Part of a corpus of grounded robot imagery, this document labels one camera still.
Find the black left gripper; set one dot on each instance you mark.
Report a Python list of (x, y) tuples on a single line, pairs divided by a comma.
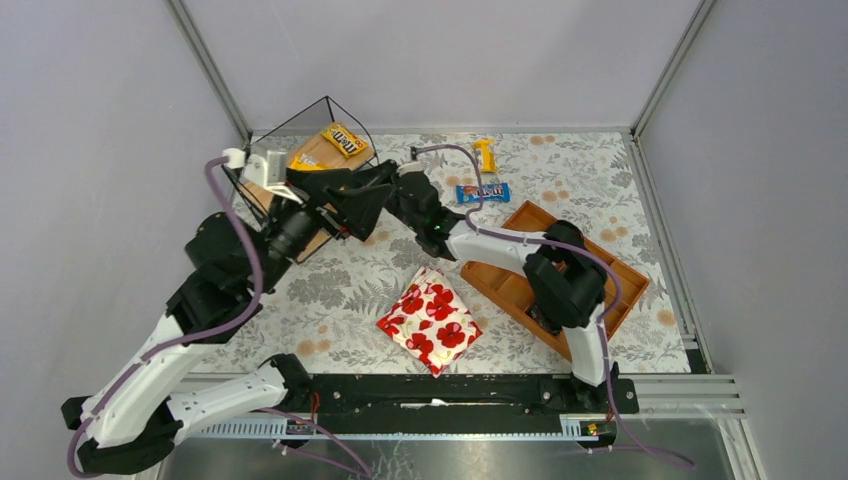
[(328, 216)]

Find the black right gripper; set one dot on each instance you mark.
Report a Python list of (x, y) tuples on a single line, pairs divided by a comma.
[(386, 176)]

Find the yellow m&m candy bag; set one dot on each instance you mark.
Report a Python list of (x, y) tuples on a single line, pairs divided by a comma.
[(344, 140)]

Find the yellow candy bar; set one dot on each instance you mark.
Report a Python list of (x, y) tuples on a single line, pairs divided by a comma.
[(484, 147), (306, 163)]

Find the blue m&m candy bag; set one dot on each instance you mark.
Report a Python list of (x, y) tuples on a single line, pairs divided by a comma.
[(497, 192)]

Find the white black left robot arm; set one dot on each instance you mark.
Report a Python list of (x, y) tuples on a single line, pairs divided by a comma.
[(138, 418)]

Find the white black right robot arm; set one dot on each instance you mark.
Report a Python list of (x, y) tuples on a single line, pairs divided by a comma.
[(567, 281)]

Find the floral patterned table mat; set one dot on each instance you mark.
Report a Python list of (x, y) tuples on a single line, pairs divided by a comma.
[(383, 306)]

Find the red poppy folded cloth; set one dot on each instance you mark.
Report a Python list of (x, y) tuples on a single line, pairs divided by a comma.
[(431, 322)]

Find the brown wooden divided tray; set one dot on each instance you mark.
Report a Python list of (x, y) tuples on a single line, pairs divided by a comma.
[(512, 293)]

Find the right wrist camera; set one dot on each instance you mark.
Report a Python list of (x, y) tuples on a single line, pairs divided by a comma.
[(410, 168)]

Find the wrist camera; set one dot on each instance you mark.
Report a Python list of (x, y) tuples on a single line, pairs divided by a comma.
[(263, 167), (410, 168)]

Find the black wire wooden shelf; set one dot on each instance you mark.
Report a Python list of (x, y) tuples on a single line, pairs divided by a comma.
[(301, 133)]

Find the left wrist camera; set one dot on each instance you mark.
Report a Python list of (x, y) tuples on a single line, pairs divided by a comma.
[(263, 167)]

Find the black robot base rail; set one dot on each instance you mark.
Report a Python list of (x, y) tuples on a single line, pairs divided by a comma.
[(449, 404)]

